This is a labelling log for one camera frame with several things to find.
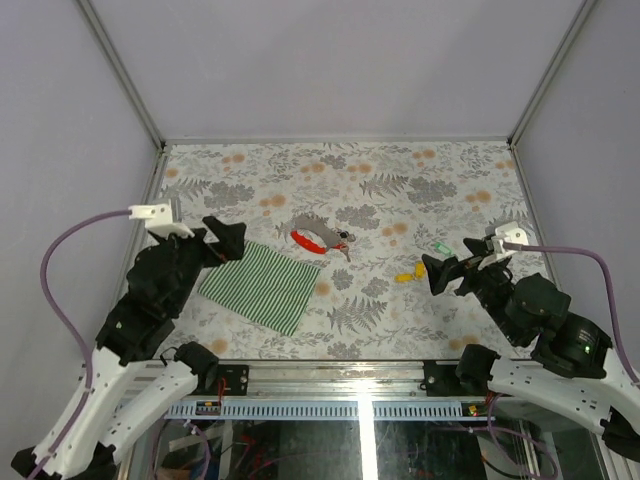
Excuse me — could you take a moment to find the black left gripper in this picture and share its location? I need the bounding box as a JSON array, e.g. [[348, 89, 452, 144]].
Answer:
[[160, 216, 249, 315]]

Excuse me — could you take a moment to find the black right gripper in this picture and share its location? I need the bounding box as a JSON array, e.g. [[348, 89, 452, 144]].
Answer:
[[418, 236, 520, 342]]

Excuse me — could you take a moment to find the red keyring fob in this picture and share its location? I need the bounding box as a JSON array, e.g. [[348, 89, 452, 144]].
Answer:
[[290, 215, 340, 255]]

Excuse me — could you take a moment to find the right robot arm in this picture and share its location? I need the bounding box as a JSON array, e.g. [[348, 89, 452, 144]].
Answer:
[[422, 228, 639, 461]]

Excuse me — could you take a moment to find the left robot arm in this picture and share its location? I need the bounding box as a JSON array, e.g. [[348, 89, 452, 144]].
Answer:
[[11, 216, 247, 479]]

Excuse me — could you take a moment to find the green key tag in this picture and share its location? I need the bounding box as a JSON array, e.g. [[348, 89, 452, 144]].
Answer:
[[434, 242, 452, 255]]

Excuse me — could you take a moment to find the green striped cloth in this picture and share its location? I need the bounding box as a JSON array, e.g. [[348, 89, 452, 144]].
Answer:
[[198, 242, 321, 336]]

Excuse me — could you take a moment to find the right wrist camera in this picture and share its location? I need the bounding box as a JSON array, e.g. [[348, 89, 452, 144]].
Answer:
[[479, 222, 529, 270]]

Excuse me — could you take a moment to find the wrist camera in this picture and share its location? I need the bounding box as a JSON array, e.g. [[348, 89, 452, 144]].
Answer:
[[479, 222, 529, 270], [129, 198, 195, 239]]

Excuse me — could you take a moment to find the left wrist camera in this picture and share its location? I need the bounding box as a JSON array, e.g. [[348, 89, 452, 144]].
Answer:
[[129, 198, 195, 239]]

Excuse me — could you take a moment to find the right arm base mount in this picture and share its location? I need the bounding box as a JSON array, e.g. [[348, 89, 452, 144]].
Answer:
[[419, 360, 472, 398]]

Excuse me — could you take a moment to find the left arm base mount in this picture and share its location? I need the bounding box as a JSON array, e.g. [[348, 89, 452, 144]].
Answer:
[[216, 364, 250, 398]]

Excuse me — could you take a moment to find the aluminium front rail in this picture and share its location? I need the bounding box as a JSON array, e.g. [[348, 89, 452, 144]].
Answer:
[[79, 357, 612, 401]]

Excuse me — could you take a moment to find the slotted cable duct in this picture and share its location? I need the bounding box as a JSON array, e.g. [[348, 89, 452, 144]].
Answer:
[[165, 400, 464, 421]]

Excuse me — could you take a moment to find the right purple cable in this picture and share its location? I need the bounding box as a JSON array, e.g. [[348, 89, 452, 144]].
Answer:
[[487, 243, 640, 480]]

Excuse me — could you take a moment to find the purple cable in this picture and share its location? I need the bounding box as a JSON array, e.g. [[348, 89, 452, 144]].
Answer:
[[24, 209, 134, 480], [487, 243, 640, 480]]

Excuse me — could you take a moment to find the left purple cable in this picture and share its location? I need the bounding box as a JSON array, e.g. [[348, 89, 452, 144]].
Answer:
[[24, 209, 134, 480]]

